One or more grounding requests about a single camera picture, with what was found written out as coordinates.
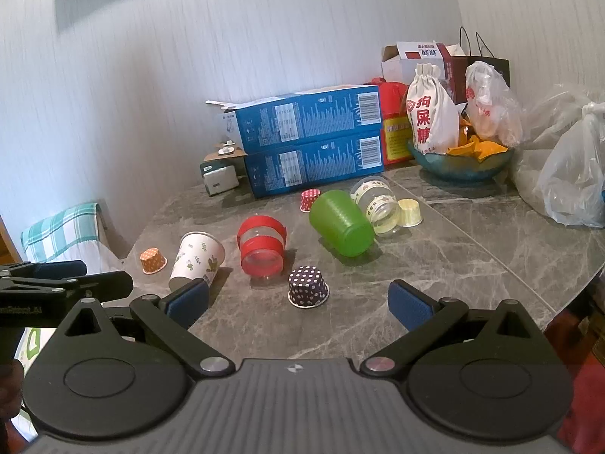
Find floral white paper cup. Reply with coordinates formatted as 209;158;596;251
168;232;226;292

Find red banded clear cup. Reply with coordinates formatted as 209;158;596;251
237;215;287;278

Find clear cup with printed band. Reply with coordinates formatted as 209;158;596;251
350;175;400;236

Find green plastic cup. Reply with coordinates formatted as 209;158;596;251
309;190;374;257

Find orange patterned cupcake liner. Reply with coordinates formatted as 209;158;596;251
140;247;167;275

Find teal plaid cushion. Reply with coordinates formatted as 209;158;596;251
20;202;121;274

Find pale yellow cupcake liner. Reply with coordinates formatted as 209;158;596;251
398;199;424;227

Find teal glass bowl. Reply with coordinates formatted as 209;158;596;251
407;140;514;183

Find red polka dot cupcake liner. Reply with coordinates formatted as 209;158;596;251
299;189;321;213

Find orange snack packets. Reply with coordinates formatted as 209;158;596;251
446;117;509;162

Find lower blue cardboard box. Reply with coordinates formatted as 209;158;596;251
202;129;386;199

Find blue cardboard box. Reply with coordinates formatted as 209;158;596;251
216;85;382;154
202;129;386;199

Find red yellow container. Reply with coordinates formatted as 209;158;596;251
370;78;412;165

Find clear plastic bag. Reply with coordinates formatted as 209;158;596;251
511;84;604;229

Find white plastic snack bag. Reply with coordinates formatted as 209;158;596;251
465;74;524;148

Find upper blue cardboard box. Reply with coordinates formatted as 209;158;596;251
216;85;382;154

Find white red cardboard box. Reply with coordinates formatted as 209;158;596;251
382;41;465;85

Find dark paper shopping bag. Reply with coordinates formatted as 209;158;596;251
438;26;511;104

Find white drawstring bag red text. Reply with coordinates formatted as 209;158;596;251
406;62;459;155

